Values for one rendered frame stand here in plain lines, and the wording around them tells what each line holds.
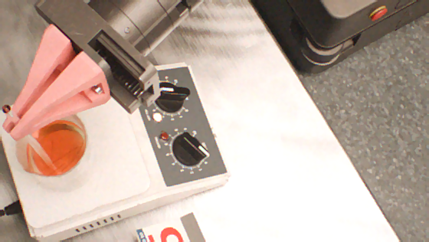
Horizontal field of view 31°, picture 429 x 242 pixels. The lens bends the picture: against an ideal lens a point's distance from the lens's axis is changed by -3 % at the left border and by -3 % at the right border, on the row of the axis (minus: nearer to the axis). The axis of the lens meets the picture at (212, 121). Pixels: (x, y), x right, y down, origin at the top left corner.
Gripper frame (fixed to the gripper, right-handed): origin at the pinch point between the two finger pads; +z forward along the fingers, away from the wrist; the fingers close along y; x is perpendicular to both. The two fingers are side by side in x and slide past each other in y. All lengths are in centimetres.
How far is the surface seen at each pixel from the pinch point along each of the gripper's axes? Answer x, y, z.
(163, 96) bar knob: 19.3, 1.5, -12.4
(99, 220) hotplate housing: 20.6, 5.4, 0.3
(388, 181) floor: 101, 28, -47
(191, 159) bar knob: 20.5, 7.6, -10.0
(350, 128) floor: 101, 15, -50
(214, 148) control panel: 22.5, 8.2, -12.7
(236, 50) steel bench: 25.8, 2.1, -22.6
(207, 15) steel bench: 25.8, -2.9, -23.5
